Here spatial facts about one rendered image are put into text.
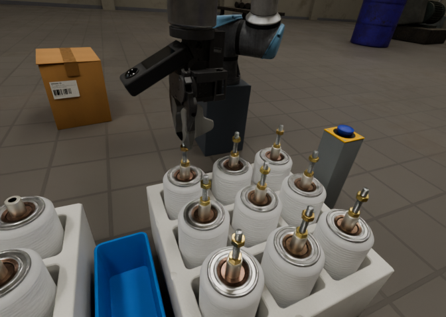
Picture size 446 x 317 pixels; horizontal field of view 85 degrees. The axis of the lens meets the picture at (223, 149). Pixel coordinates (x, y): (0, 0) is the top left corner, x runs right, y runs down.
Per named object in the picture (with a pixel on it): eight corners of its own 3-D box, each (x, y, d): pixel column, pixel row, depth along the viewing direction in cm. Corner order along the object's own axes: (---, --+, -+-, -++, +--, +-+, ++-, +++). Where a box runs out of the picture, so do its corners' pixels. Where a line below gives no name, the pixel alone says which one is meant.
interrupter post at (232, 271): (243, 271, 36) (246, 258, 35) (234, 284, 35) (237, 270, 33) (230, 262, 38) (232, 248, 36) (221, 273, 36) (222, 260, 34)
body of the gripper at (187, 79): (225, 104, 45) (231, 31, 38) (181, 111, 41) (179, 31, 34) (207, 90, 50) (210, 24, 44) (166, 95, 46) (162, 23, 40)
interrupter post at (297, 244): (305, 245, 41) (310, 232, 39) (300, 256, 39) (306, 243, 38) (291, 238, 42) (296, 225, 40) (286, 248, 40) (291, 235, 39)
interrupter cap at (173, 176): (209, 175, 55) (209, 173, 54) (186, 193, 49) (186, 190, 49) (184, 162, 58) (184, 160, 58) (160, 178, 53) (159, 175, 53)
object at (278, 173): (252, 221, 68) (263, 169, 58) (242, 197, 75) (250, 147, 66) (284, 217, 70) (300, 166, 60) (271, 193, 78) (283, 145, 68)
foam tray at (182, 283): (151, 233, 70) (145, 186, 60) (266, 200, 85) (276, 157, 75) (197, 415, 41) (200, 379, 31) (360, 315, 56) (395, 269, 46)
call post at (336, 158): (295, 213, 81) (323, 129, 64) (312, 207, 84) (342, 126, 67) (310, 229, 76) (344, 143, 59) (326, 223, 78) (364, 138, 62)
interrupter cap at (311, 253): (324, 243, 42) (326, 240, 41) (312, 278, 36) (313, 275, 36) (283, 221, 45) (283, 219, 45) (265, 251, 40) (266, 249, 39)
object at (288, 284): (305, 295, 52) (332, 241, 42) (289, 339, 45) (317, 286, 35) (264, 270, 56) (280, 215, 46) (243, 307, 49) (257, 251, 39)
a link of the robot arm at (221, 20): (214, 49, 100) (216, 10, 92) (245, 54, 96) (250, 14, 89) (202, 54, 90) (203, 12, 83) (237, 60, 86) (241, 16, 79)
